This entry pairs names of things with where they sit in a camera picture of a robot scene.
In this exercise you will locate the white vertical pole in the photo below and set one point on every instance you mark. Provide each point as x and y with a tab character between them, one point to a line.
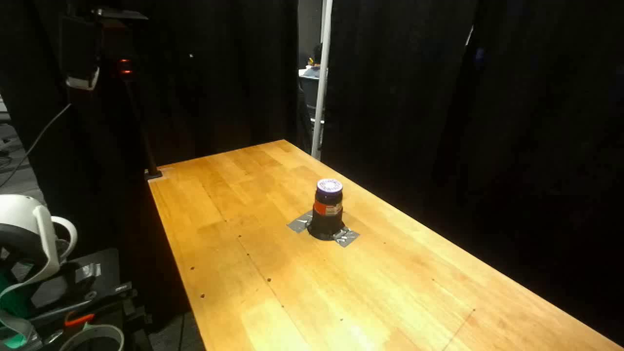
321	78

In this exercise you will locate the black curtain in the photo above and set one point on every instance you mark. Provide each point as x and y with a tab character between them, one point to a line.
222	70
495	117

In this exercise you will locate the black equipment pile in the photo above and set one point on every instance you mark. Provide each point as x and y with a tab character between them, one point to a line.
79	294

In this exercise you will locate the white VR headset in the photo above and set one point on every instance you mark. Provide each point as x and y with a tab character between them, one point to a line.
27	224

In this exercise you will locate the grey duct tape piece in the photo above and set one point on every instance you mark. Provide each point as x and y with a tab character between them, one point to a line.
348	236
300	222

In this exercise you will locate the black camera stand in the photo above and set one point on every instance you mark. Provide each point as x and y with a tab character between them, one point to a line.
99	51

